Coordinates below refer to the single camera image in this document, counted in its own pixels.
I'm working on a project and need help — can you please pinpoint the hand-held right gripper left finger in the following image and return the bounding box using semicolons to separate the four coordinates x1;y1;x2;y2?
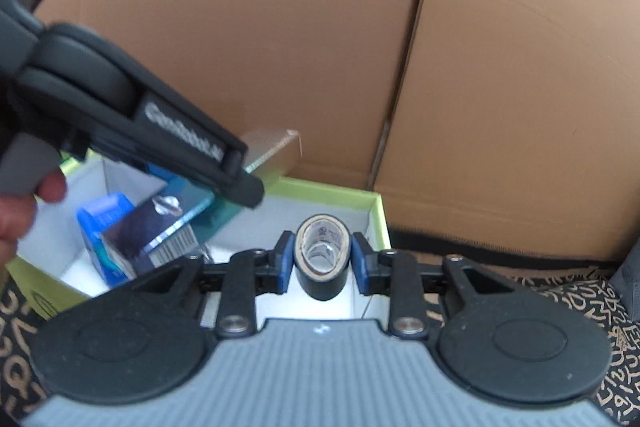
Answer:
122;230;296;341

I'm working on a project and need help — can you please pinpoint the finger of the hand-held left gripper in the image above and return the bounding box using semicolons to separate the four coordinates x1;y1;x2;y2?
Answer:
215;151;265;210

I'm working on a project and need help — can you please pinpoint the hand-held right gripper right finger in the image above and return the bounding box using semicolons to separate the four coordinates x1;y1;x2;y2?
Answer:
350;231;523;341

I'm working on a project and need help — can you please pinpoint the black tape roll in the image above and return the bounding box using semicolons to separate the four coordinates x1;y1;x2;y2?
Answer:
293;214;354;302

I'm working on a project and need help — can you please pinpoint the teal and gold box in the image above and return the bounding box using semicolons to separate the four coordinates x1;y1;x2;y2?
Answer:
145;129;304;239

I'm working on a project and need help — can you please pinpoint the green cardboard box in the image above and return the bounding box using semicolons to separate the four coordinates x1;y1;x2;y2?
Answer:
5;156;392;324

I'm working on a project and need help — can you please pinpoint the person's left hand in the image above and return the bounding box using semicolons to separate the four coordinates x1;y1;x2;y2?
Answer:
0;171;69;269

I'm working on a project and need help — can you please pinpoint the dark purple box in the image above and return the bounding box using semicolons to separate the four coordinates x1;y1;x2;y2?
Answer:
99;194;202;279

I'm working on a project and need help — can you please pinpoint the blue box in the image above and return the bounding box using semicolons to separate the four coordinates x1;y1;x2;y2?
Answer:
76;191;137;286

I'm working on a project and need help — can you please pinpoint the large brown cardboard panel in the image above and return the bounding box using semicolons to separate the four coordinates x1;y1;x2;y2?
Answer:
30;0;640;264

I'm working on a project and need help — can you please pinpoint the black letter-printed mat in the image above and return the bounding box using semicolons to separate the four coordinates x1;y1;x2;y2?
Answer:
0;232;640;427

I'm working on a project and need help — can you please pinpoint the grey cloth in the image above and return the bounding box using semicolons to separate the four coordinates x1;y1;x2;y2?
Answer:
606;238;640;324

